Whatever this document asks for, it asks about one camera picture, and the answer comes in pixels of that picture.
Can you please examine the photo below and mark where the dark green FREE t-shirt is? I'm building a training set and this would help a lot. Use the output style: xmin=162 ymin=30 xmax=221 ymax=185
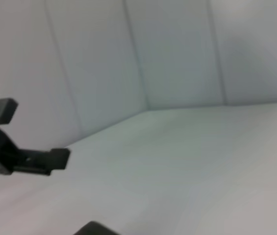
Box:
xmin=73 ymin=220 xmax=120 ymax=235

